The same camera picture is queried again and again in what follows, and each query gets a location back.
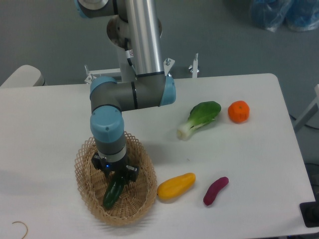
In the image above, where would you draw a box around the yellow squash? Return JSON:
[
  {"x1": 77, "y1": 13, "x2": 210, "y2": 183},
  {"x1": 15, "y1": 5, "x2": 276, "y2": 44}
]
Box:
[{"x1": 157, "y1": 173, "x2": 196, "y2": 201}]

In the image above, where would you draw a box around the white furniture leg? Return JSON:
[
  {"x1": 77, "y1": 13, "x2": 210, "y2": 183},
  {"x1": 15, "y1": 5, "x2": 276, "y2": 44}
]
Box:
[{"x1": 293, "y1": 85, "x2": 319, "y2": 132}]

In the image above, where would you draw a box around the woven wicker basket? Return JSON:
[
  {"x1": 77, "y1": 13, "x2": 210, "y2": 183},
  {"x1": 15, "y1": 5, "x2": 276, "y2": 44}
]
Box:
[{"x1": 75, "y1": 132, "x2": 157, "y2": 226}]

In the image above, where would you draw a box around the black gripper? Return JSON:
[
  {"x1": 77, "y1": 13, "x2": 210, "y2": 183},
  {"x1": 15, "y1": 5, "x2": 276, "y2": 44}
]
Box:
[{"x1": 91, "y1": 153, "x2": 139, "y2": 185}]

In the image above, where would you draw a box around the blue plastic bag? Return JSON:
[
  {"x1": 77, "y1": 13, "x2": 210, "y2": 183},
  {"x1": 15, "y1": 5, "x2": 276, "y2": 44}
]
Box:
[{"x1": 249, "y1": 0, "x2": 319, "y2": 32}]

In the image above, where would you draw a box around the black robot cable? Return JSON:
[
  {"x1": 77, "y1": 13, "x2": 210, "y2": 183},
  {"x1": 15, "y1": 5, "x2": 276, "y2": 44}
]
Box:
[{"x1": 124, "y1": 37, "x2": 138, "y2": 80}]

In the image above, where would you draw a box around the white metal base frame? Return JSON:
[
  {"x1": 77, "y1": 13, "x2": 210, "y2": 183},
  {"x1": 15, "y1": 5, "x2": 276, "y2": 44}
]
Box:
[{"x1": 84, "y1": 53, "x2": 199, "y2": 84}]

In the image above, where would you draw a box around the tan rubber band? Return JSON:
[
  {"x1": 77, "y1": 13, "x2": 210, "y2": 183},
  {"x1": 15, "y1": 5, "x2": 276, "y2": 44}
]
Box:
[{"x1": 11, "y1": 221, "x2": 29, "y2": 238}]

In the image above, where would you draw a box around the orange tangerine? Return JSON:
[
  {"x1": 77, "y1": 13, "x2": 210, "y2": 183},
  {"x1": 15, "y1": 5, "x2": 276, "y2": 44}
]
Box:
[{"x1": 228, "y1": 101, "x2": 250, "y2": 123}]

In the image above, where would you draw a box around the white chair armrest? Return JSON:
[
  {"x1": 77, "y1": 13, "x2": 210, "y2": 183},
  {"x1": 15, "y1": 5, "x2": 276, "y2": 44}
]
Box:
[{"x1": 0, "y1": 65, "x2": 47, "y2": 89}]

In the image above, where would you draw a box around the black device at table edge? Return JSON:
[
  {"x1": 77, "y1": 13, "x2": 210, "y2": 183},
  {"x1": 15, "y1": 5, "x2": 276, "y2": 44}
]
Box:
[{"x1": 300, "y1": 202, "x2": 319, "y2": 228}]

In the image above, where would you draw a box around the dark green cucumber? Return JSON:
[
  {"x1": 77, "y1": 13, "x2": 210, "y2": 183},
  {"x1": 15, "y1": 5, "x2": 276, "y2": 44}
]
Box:
[{"x1": 103, "y1": 173, "x2": 126, "y2": 209}]

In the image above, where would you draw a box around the purple sweet potato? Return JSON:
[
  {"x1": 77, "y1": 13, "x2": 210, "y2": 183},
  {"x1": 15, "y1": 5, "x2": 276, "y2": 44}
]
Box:
[{"x1": 203, "y1": 177, "x2": 229, "y2": 206}]

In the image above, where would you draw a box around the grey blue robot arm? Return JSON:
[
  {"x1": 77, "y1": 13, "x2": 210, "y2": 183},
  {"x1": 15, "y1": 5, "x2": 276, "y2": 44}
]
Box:
[{"x1": 75, "y1": 0, "x2": 176, "y2": 182}]

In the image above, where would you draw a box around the green bok choy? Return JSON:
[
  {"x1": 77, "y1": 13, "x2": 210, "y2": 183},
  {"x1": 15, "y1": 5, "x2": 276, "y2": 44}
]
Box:
[{"x1": 176, "y1": 101, "x2": 221, "y2": 140}]

